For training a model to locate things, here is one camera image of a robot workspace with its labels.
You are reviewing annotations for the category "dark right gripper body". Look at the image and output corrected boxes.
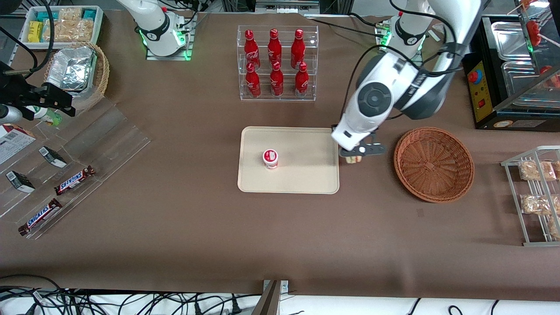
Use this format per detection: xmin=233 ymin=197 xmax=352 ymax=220
xmin=0 ymin=82 xmax=47 ymax=121

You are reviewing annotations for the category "tan wicker basket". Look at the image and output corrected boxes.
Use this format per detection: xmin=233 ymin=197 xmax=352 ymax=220
xmin=43 ymin=42 xmax=110 ymax=115

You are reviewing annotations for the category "beige plastic tray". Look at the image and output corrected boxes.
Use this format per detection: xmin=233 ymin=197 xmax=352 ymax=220
xmin=237 ymin=126 xmax=340 ymax=194

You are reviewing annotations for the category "brown wicker basket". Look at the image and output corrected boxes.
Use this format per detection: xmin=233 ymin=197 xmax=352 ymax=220
xmin=393 ymin=127 xmax=475 ymax=203

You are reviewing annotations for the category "green lidded snack cup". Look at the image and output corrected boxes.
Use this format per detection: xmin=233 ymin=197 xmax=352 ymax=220
xmin=25 ymin=106 xmax=63 ymax=127

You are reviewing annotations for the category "aluminium foil container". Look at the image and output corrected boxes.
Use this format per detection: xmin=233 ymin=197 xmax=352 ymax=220
xmin=46 ymin=46 xmax=98 ymax=93

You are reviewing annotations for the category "white red barcode box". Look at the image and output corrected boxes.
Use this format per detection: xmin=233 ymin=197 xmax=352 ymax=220
xmin=0 ymin=123 xmax=37 ymax=166

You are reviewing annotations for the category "small black box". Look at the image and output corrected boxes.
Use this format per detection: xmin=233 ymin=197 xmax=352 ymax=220
xmin=38 ymin=146 xmax=68 ymax=168
xmin=5 ymin=171 xmax=36 ymax=194

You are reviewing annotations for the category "clear acrylic stepped stand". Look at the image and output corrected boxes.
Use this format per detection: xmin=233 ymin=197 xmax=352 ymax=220
xmin=0 ymin=97 xmax=152 ymax=241

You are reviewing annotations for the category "clear bag of crackers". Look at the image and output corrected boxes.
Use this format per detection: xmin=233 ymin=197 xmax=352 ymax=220
xmin=70 ymin=20 xmax=95 ymax=42
xmin=58 ymin=7 xmax=84 ymax=25
xmin=42 ymin=21 xmax=70 ymax=43

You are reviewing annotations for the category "brown Snickers bar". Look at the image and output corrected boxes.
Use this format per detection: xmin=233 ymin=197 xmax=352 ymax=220
xmin=54 ymin=165 xmax=96 ymax=196
xmin=18 ymin=198 xmax=63 ymax=237

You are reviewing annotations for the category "red cola bottle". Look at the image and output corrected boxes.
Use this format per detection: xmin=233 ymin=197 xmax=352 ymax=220
xmin=244 ymin=29 xmax=261 ymax=70
xmin=290 ymin=29 xmax=305 ymax=69
xmin=267 ymin=28 xmax=283 ymax=68
xmin=269 ymin=61 xmax=284 ymax=97
xmin=294 ymin=62 xmax=309 ymax=98
xmin=245 ymin=62 xmax=262 ymax=98

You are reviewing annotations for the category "white plastic bin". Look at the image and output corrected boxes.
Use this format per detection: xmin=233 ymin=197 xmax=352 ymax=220
xmin=20 ymin=5 xmax=105 ymax=50

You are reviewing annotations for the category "red white yogurt cup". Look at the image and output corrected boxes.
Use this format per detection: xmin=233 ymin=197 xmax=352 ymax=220
xmin=262 ymin=149 xmax=280 ymax=170

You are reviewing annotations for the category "clear acrylic bottle rack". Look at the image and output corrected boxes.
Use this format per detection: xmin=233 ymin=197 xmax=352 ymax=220
xmin=237 ymin=25 xmax=319 ymax=102

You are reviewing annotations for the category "black food warmer cabinet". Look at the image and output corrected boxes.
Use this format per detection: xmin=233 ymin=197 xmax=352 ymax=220
xmin=462 ymin=13 xmax=560 ymax=131

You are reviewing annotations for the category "steel warmer pan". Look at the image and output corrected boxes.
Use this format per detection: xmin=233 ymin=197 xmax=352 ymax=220
xmin=490 ymin=21 xmax=532 ymax=62
xmin=500 ymin=61 xmax=552 ymax=102

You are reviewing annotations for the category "red sausage on stick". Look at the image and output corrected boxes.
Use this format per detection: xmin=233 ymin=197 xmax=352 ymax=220
xmin=526 ymin=20 xmax=558 ymax=46

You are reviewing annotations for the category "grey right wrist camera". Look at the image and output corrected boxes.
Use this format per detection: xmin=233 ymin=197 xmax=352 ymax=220
xmin=0 ymin=104 xmax=23 ymax=124

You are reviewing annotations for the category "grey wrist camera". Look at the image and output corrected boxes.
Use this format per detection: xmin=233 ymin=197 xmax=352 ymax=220
xmin=339 ymin=141 xmax=387 ymax=158
xmin=0 ymin=104 xmax=23 ymax=124

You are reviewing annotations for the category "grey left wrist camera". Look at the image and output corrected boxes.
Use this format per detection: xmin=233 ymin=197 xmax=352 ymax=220
xmin=339 ymin=141 xmax=387 ymax=158

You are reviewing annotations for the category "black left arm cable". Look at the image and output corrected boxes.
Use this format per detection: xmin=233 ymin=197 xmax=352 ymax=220
xmin=339 ymin=0 xmax=464 ymax=132

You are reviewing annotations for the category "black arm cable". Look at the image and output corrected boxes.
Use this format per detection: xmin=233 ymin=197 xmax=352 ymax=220
xmin=339 ymin=0 xmax=464 ymax=132
xmin=0 ymin=0 xmax=56 ymax=80

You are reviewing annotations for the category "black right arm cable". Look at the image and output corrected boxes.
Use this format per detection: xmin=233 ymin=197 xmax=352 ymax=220
xmin=0 ymin=0 xmax=56 ymax=80

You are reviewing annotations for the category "black cable on table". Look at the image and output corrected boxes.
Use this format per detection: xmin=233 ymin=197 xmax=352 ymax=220
xmin=304 ymin=12 xmax=390 ymax=38

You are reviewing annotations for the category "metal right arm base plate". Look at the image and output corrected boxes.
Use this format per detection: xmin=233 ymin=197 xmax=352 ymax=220
xmin=146 ymin=12 xmax=198 ymax=61

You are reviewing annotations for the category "metal table bracket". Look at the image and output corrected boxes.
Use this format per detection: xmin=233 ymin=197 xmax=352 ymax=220
xmin=253 ymin=280 xmax=290 ymax=315

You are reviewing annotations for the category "black floor cable bundle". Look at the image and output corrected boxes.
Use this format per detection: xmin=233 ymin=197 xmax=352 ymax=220
xmin=0 ymin=274 xmax=245 ymax=315

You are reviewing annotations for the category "grey wire rack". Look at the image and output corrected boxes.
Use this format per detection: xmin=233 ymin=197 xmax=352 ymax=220
xmin=500 ymin=146 xmax=560 ymax=247

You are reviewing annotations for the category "black looped floor cable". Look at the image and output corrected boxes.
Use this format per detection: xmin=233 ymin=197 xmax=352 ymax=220
xmin=407 ymin=298 xmax=501 ymax=315

